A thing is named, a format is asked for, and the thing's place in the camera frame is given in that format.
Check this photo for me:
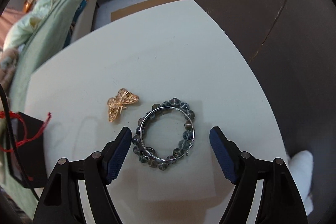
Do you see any light green pillow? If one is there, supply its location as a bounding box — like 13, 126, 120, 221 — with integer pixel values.
3, 0, 54, 51

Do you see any gold butterfly brooch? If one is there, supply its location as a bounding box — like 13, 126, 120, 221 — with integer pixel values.
107, 88, 139, 123

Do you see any white cloth on floor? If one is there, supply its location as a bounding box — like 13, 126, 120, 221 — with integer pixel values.
287, 150, 314, 216

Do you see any black jewelry box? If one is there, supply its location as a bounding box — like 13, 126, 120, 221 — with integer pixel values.
6, 112, 47, 188

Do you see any green bed sheet mattress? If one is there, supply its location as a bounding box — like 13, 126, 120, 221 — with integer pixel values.
9, 0, 84, 112

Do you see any pink floral blanket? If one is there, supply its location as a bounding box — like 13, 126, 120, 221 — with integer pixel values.
0, 48, 19, 94

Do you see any red string charm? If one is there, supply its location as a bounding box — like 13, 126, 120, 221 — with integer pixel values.
9, 111, 52, 148

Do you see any silver hoop bangle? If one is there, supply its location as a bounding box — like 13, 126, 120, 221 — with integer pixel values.
133, 102, 195, 165

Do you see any white side table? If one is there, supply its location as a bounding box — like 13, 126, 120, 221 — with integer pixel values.
24, 0, 286, 223

